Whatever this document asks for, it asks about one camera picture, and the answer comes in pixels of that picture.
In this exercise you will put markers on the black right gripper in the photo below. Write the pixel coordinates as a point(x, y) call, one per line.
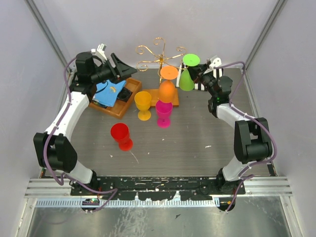
point(197, 72)

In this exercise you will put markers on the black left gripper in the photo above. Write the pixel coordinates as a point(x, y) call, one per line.
point(124, 70)

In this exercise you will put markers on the green plastic wine glass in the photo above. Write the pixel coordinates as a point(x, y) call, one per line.
point(186, 83)

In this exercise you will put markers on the orange plastic wine glass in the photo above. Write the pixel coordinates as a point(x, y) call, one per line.
point(166, 91)

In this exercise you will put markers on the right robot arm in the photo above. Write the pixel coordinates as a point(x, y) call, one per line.
point(252, 140)

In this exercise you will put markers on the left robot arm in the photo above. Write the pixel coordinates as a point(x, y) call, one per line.
point(53, 147)

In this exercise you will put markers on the yellow plastic wine glass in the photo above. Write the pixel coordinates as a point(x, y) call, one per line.
point(143, 102)

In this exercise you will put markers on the pink plastic wine glass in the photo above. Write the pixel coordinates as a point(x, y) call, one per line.
point(163, 111)

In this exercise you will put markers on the red plastic wine glass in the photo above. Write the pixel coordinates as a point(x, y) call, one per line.
point(120, 133)

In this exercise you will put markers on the black item in tray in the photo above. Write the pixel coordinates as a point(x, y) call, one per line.
point(124, 95)

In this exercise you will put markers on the black white striped cloth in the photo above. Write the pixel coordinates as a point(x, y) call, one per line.
point(198, 86)

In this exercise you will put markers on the blue patterned cloth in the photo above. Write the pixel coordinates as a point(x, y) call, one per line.
point(107, 92)

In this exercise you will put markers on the wooden compartment tray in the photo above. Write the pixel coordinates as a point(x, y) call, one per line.
point(119, 109)

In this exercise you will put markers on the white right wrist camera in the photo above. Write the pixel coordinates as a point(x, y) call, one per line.
point(212, 64)

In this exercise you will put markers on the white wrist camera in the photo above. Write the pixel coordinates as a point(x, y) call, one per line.
point(100, 52)
point(212, 64)

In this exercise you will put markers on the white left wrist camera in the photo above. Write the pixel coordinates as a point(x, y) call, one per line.
point(100, 52)

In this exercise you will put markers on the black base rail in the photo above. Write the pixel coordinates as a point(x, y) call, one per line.
point(165, 188)

